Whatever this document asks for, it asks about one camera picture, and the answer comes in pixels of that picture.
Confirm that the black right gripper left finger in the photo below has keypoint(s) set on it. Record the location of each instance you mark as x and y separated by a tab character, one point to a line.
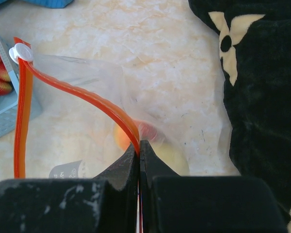
106	203

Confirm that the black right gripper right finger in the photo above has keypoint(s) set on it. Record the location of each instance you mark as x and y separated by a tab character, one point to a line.
170	203

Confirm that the orange peach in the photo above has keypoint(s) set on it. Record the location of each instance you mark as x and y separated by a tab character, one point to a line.
146	132

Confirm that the clear zip bag orange zipper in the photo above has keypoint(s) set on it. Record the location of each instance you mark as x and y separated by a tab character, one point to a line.
67	109

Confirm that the light blue plastic basket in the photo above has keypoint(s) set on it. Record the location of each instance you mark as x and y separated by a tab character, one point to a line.
8	103

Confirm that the yellow pear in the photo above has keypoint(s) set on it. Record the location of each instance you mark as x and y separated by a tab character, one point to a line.
173	157

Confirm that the black floral pillow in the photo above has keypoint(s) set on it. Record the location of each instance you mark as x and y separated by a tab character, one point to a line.
255	56

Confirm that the blue cloth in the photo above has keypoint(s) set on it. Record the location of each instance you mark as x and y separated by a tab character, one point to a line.
51	4

